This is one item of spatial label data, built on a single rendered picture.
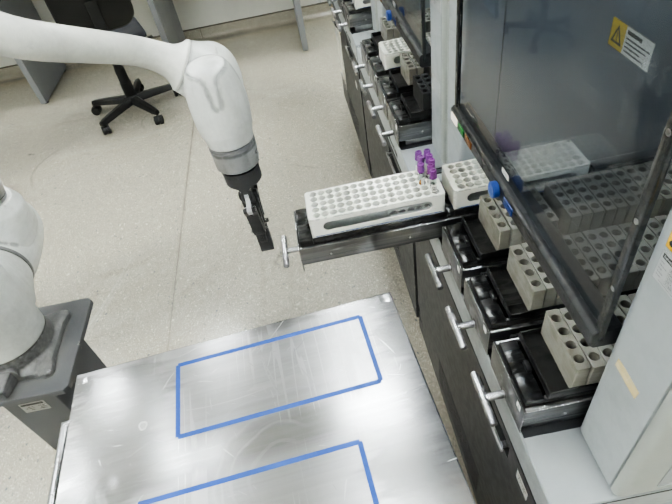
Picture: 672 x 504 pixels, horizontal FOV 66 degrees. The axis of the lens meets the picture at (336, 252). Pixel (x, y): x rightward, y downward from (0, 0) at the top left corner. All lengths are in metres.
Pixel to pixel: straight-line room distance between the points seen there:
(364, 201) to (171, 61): 0.47
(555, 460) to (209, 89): 0.82
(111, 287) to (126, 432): 1.59
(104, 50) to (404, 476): 0.84
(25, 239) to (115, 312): 1.10
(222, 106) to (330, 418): 0.55
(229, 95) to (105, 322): 1.59
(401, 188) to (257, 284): 1.19
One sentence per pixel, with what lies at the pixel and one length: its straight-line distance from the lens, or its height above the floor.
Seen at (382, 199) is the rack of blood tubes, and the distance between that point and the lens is 1.11.
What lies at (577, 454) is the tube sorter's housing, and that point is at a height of 0.73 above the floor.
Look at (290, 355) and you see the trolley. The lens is 0.93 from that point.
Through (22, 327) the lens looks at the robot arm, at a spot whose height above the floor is 0.81.
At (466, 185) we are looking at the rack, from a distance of 1.15.
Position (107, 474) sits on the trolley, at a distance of 0.94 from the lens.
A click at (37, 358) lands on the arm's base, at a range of 1.30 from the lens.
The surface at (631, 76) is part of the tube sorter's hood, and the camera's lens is 0.59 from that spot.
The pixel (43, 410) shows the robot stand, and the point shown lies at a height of 0.59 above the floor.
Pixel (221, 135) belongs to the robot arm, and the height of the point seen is 1.10.
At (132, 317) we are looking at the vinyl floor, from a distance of 2.32.
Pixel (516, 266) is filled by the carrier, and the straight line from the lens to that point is 0.97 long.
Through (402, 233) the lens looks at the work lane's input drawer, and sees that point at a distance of 1.13.
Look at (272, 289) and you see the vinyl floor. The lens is 2.17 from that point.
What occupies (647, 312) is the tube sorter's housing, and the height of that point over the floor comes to 1.08.
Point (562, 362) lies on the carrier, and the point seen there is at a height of 0.85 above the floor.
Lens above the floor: 1.57
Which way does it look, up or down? 44 degrees down
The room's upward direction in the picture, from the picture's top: 11 degrees counter-clockwise
